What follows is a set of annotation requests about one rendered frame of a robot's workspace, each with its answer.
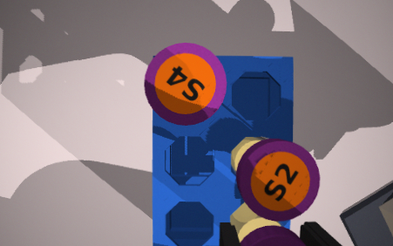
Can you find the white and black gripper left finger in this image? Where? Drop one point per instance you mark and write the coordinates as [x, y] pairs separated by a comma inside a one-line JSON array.
[[228, 235]]

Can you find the blue tube rack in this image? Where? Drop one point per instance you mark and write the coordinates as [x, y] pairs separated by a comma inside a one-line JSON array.
[[193, 183]]

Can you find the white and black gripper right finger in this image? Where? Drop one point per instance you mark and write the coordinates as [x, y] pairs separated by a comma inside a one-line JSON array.
[[312, 234]]

